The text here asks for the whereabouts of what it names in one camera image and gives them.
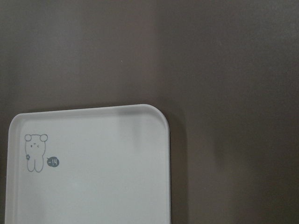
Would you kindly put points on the cream rabbit tray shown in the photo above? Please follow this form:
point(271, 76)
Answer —
point(108, 165)

